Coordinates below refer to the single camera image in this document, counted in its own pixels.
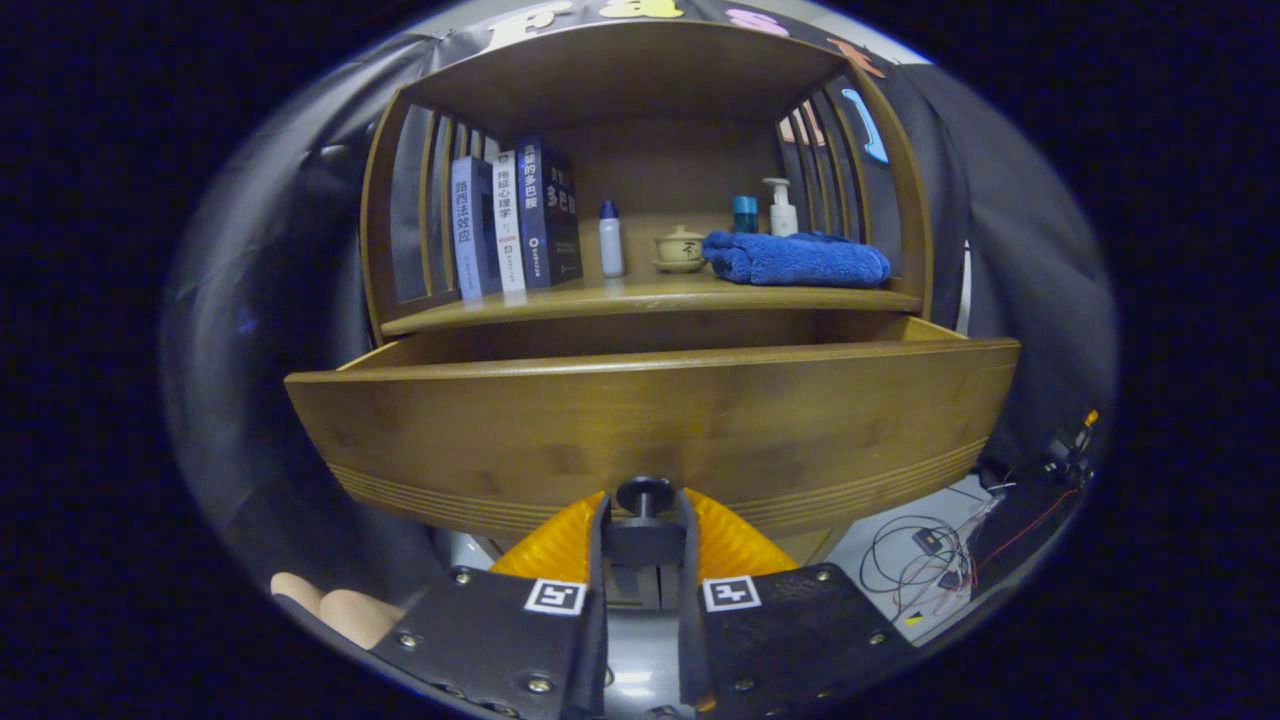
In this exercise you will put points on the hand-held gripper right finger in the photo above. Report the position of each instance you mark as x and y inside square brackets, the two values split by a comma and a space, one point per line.
[690, 640]

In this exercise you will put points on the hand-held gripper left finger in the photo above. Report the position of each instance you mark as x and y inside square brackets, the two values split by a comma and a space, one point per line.
[598, 640]

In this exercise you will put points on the black drawer knob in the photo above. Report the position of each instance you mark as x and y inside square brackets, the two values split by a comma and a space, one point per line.
[645, 495]

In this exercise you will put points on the wooden drawer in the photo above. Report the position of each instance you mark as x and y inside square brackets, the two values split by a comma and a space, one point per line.
[640, 420]

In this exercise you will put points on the wooden countertop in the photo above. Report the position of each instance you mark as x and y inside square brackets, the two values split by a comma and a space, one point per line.
[640, 295]

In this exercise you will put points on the wooden cabinet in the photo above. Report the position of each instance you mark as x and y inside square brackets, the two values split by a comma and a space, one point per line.
[660, 160]

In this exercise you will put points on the beige lidded teacup with saucer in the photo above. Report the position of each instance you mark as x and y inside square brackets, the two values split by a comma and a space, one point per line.
[680, 248]

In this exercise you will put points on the blue folded towel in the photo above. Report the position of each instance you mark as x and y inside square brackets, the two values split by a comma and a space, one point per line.
[800, 262]

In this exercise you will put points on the white bottle with blue cap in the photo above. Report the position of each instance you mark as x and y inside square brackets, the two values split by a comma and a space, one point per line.
[611, 245]

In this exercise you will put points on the dark blue book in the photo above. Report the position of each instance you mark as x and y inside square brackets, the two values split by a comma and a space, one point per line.
[555, 220]

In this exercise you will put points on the white book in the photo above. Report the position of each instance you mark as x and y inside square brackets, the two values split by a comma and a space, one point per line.
[508, 225]

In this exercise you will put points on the light blue book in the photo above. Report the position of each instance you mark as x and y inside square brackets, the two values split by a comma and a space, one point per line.
[468, 230]

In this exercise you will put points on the teal bottle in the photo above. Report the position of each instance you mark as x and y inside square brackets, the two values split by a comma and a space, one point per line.
[745, 213]

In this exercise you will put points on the white pump bottle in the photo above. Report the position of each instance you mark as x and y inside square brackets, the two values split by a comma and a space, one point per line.
[783, 218]

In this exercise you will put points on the black and orange tool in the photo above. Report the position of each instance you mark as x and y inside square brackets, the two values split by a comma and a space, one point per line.
[1075, 440]

